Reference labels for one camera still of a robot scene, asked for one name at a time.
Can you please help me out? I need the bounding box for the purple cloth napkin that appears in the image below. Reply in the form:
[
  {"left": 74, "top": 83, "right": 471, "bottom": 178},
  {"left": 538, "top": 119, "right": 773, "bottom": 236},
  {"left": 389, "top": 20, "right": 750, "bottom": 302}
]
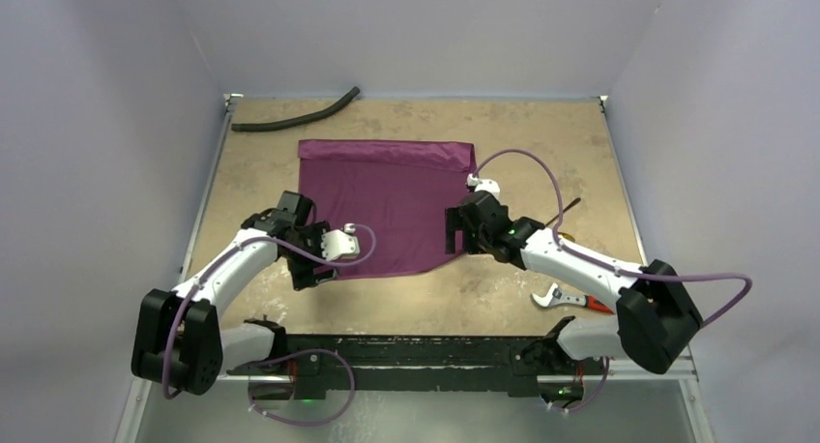
[{"left": 298, "top": 139, "right": 477, "bottom": 280}]

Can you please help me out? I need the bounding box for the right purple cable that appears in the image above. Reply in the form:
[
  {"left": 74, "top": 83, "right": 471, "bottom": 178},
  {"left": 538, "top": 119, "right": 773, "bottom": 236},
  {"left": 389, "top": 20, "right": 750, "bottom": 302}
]
[{"left": 472, "top": 148, "right": 753, "bottom": 329}]

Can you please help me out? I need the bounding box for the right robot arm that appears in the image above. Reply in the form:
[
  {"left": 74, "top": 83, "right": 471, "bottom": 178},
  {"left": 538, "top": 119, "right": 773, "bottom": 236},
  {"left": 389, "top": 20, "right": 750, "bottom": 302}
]
[{"left": 445, "top": 192, "right": 704, "bottom": 374}]

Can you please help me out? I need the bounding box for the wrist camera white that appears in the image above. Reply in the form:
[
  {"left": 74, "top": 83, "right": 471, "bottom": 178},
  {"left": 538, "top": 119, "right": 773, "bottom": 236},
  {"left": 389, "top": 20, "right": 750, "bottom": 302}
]
[
  {"left": 320, "top": 223, "right": 361, "bottom": 261},
  {"left": 466, "top": 174, "right": 501, "bottom": 199}
]

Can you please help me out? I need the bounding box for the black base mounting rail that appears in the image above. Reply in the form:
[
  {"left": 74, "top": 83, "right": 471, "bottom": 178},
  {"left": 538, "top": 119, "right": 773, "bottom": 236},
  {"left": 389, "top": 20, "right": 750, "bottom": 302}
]
[{"left": 227, "top": 330, "right": 604, "bottom": 399}]

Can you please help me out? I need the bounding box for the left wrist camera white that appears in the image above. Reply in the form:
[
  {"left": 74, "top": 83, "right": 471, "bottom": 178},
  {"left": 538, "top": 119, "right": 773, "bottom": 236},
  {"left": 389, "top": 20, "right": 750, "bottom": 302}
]
[{"left": 320, "top": 223, "right": 361, "bottom": 261}]

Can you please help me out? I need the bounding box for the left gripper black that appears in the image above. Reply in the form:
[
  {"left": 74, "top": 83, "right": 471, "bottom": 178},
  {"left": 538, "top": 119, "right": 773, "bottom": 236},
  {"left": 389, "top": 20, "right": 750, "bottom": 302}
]
[{"left": 282, "top": 222, "right": 337, "bottom": 289}]

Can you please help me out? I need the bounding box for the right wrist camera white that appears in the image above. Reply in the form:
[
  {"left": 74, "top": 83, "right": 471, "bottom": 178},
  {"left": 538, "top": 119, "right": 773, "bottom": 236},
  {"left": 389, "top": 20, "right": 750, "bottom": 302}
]
[{"left": 466, "top": 174, "right": 501, "bottom": 199}]

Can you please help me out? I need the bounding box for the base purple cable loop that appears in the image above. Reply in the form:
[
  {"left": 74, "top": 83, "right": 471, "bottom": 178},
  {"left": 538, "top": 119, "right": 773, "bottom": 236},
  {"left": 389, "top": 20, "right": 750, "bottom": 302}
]
[{"left": 247, "top": 346, "right": 356, "bottom": 428}]

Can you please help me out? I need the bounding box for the adjustable wrench red handle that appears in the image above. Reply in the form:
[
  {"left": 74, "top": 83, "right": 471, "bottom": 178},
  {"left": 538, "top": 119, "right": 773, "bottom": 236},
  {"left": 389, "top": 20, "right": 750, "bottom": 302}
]
[{"left": 530, "top": 283, "right": 614, "bottom": 314}]

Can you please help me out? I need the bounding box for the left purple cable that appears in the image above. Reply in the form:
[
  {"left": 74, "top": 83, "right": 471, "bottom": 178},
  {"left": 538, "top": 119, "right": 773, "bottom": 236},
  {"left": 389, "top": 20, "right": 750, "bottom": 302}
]
[{"left": 160, "top": 222, "right": 378, "bottom": 401}]

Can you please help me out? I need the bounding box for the black foam hose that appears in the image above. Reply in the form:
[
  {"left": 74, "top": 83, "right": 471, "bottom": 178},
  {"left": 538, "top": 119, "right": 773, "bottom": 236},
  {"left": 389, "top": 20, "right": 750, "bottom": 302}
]
[{"left": 230, "top": 86, "right": 362, "bottom": 133}]

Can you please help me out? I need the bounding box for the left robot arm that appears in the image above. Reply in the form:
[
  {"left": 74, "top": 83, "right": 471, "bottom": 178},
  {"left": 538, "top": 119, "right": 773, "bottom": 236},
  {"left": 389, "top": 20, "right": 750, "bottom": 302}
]
[{"left": 131, "top": 192, "right": 337, "bottom": 399}]

